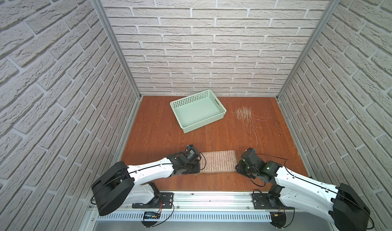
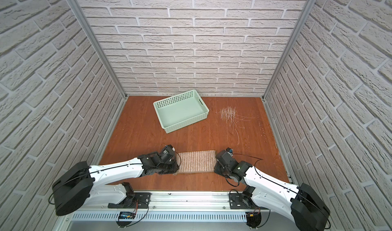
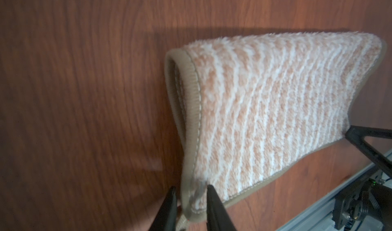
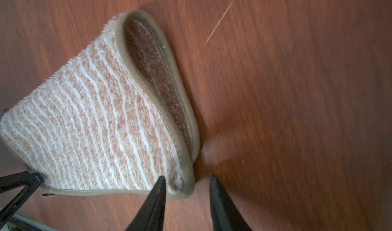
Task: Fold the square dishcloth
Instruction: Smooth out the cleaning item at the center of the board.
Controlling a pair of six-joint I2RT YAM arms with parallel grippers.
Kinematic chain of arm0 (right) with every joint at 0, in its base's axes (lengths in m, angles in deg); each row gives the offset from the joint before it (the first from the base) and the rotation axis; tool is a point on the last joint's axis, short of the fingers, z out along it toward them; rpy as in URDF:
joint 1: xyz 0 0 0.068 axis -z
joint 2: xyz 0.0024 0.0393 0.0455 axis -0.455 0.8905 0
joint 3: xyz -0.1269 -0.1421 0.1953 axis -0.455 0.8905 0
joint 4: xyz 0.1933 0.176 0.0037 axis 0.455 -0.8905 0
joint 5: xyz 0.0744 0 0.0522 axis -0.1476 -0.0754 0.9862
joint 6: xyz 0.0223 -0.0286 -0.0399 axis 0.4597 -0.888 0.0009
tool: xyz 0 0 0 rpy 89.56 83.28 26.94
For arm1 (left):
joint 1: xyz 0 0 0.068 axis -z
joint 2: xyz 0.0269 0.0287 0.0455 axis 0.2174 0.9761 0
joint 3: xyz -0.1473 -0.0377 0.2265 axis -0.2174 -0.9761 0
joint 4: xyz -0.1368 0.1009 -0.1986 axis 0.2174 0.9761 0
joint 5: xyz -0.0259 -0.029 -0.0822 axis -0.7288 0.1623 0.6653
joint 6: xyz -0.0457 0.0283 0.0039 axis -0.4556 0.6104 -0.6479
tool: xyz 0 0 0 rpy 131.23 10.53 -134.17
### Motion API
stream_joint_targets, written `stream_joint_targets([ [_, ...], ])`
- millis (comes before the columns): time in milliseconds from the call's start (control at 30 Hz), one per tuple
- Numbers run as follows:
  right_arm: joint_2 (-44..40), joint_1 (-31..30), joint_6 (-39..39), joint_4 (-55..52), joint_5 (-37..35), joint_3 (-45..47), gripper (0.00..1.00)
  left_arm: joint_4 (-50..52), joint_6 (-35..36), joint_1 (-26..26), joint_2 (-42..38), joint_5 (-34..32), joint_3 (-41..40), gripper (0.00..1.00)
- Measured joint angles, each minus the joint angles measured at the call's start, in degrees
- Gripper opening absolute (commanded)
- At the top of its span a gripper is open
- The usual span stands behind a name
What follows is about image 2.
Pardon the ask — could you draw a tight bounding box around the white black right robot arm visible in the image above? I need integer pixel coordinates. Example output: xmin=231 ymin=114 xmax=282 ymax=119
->
xmin=214 ymin=154 xmax=331 ymax=231

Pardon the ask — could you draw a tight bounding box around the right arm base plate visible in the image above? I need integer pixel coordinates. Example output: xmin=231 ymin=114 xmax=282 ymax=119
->
xmin=229 ymin=192 xmax=255 ymax=210

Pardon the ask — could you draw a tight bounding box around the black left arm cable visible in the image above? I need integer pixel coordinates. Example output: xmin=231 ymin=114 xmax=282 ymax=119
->
xmin=48 ymin=151 xmax=182 ymax=205

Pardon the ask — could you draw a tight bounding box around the aluminium corner post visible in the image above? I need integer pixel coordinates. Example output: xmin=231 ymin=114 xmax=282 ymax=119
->
xmin=262 ymin=0 xmax=316 ymax=101
xmin=66 ymin=0 xmax=128 ymax=101

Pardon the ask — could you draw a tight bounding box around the right controller board with wires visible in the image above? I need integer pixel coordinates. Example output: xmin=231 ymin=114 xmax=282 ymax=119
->
xmin=245 ymin=207 xmax=271 ymax=229

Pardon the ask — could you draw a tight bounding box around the left controller board with wires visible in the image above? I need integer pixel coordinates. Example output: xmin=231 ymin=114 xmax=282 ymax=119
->
xmin=116 ymin=198 xmax=150 ymax=229

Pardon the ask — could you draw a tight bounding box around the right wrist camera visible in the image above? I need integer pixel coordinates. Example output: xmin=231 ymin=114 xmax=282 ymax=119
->
xmin=215 ymin=148 xmax=238 ymax=166

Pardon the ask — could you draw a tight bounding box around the mint green perforated basket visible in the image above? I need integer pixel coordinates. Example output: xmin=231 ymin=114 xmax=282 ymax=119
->
xmin=153 ymin=90 xmax=209 ymax=134

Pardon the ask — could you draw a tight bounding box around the aluminium corner post left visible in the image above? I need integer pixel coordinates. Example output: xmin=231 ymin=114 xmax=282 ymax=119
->
xmin=66 ymin=0 xmax=128 ymax=101

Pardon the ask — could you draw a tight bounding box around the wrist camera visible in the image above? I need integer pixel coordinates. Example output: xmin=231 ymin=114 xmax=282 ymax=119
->
xmin=215 ymin=148 xmax=238 ymax=166
xmin=164 ymin=145 xmax=175 ymax=155

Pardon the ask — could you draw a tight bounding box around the aluminium front rail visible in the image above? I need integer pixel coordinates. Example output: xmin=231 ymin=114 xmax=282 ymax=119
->
xmin=51 ymin=189 xmax=307 ymax=231

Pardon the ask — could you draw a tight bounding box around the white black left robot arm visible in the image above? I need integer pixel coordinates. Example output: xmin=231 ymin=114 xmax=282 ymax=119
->
xmin=52 ymin=149 xmax=180 ymax=216

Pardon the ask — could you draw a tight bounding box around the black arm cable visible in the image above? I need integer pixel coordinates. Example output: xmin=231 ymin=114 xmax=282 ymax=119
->
xmin=225 ymin=152 xmax=331 ymax=230
xmin=48 ymin=151 xmax=182 ymax=205

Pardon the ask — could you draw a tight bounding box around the pink striped square dishcloth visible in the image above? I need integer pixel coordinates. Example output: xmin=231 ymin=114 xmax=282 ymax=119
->
xmin=174 ymin=150 xmax=217 ymax=175

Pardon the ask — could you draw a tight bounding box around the aluminium corner post right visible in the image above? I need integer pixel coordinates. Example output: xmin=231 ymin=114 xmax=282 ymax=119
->
xmin=262 ymin=0 xmax=316 ymax=101

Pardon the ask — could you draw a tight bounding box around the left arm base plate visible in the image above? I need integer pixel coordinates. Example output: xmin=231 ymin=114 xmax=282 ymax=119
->
xmin=108 ymin=192 xmax=152 ymax=209

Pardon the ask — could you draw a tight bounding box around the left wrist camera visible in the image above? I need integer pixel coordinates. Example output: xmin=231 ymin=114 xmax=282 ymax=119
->
xmin=164 ymin=145 xmax=175 ymax=155

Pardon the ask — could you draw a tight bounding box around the controller board with wires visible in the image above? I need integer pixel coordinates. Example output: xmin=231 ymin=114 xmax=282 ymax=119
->
xmin=245 ymin=207 xmax=271 ymax=229
xmin=116 ymin=198 xmax=150 ymax=229

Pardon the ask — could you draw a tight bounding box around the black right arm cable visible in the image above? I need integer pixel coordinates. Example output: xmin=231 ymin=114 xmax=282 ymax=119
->
xmin=225 ymin=152 xmax=331 ymax=230

